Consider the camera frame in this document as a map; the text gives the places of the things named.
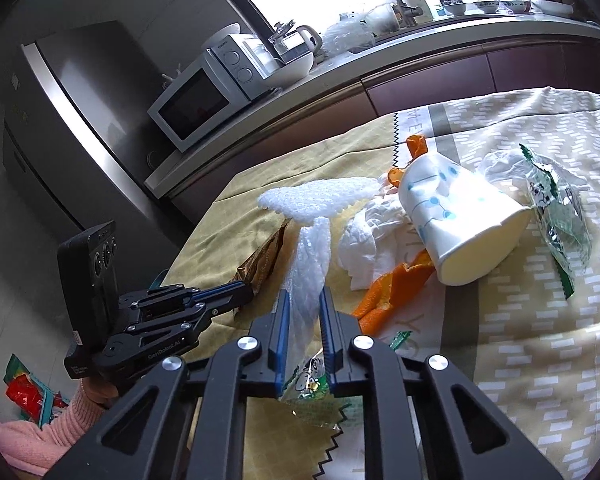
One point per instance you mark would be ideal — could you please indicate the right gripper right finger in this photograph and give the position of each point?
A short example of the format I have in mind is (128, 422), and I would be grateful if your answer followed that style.
(343, 374)

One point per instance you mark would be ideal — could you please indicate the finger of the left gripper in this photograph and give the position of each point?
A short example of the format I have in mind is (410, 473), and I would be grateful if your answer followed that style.
(220, 290)
(218, 303)

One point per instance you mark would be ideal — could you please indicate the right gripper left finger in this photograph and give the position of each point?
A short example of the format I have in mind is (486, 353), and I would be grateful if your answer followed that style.
(266, 374)

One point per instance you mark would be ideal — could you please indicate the brown snack wrapper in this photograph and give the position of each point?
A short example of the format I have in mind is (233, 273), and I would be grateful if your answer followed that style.
(258, 267)

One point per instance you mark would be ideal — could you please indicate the large orange peel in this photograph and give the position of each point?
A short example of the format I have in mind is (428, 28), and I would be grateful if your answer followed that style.
(391, 292)

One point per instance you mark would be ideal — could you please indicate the white tissue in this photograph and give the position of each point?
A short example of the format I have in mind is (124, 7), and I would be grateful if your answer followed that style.
(372, 243)

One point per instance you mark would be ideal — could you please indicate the clear green printed wrapper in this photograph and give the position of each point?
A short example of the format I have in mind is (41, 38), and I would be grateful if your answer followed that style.
(308, 395)

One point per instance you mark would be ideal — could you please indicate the white foam net sleeve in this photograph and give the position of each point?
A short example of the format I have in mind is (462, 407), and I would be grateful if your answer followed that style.
(311, 205)

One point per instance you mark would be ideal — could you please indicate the white paper cup blue dots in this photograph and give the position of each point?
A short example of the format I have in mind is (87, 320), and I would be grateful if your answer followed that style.
(467, 225)

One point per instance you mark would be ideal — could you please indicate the small orange peel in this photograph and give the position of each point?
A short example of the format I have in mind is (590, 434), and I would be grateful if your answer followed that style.
(417, 146)

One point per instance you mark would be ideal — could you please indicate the green silver snack wrapper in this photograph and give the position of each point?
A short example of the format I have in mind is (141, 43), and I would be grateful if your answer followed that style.
(554, 195)

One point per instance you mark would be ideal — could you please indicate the pink left sleeve forearm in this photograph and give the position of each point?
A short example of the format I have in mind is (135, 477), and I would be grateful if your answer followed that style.
(33, 450)

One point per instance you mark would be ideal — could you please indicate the kitchen counter with cabinets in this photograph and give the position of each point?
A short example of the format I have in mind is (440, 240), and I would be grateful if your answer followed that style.
(452, 61)

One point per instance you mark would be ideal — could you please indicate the left hand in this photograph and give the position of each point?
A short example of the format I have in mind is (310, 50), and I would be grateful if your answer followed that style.
(98, 390)

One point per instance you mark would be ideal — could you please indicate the yellow patterned tablecloth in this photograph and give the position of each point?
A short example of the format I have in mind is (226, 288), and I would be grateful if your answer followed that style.
(238, 239)

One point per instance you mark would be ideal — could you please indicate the red green package on floor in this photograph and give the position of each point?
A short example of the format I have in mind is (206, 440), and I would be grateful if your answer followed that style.
(37, 402)

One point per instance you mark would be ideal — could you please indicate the stainless steel refrigerator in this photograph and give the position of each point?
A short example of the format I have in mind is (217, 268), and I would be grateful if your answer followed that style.
(77, 108)

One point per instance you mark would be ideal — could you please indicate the white microwave oven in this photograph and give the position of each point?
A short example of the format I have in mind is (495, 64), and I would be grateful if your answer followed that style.
(226, 78)

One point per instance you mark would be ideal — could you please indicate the white grey patterned cloth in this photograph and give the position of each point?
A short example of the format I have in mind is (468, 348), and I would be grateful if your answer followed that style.
(534, 350)

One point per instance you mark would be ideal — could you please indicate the large white bowl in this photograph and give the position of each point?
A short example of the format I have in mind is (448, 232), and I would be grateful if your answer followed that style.
(290, 73)

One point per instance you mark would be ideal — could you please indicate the glass electric kettle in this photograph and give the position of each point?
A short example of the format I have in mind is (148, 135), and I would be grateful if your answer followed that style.
(291, 41)

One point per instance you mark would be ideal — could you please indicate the clear plastic bag on counter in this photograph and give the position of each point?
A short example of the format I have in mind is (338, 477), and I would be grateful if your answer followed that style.
(352, 33)

